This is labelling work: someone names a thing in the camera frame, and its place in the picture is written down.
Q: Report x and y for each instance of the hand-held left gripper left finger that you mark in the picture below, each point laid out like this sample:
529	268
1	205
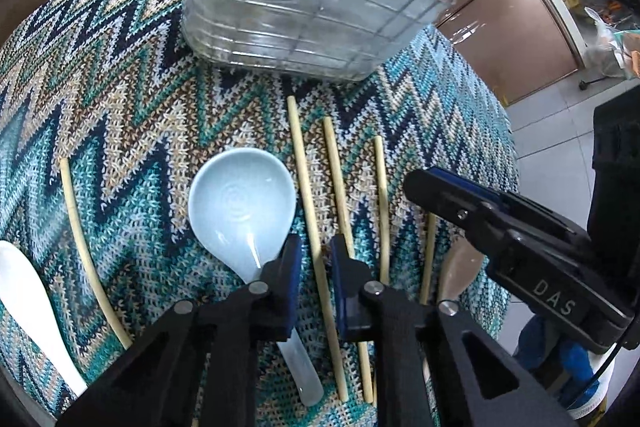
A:
292	277

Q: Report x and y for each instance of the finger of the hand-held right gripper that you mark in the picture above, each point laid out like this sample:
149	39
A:
470	187
440	199

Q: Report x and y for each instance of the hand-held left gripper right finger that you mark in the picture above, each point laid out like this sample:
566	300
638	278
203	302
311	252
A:
340	287

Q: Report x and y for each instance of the bamboo chopstick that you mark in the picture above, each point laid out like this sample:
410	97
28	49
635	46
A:
382	207
336	177
82	242
305	192
428	257

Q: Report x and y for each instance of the beige spoon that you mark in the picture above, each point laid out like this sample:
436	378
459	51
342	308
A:
457	272

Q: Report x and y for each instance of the light blue ceramic spoon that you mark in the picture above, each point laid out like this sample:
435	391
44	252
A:
235	202

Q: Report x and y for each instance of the white ceramic spoon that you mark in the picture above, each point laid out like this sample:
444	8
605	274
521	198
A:
20	287

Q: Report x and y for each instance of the brown kitchen cabinet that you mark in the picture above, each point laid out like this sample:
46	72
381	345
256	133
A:
520	32

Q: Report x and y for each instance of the clear plastic bag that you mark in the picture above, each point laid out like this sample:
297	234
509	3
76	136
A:
605	52

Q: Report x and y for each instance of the floral orange cloth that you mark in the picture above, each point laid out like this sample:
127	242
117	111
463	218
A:
632	57

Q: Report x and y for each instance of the zigzag knit tablecloth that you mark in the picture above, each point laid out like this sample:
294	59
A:
125	82

